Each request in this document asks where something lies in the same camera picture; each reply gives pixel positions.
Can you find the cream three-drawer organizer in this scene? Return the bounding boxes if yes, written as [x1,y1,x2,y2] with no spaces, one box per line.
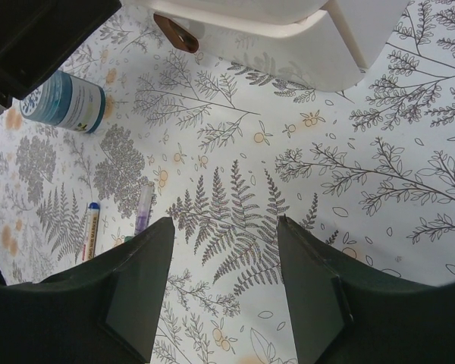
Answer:
[122,0,409,92]

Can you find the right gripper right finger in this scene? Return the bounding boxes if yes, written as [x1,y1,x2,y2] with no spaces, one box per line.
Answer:
[277,216,455,363]

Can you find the blue round tin jar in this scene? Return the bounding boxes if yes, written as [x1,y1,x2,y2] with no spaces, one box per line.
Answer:
[20,70,106,133]

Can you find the purple clear pen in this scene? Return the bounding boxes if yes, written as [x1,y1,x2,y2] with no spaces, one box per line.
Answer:
[134,184,154,236]

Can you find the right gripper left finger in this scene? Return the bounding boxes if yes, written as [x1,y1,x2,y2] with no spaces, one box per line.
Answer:
[0,218,174,363]

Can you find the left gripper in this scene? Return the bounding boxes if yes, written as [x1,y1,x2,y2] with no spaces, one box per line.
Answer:
[0,0,121,114]

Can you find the floral patterned table mat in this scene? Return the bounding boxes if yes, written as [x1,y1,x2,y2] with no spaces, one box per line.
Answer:
[0,1,455,363]

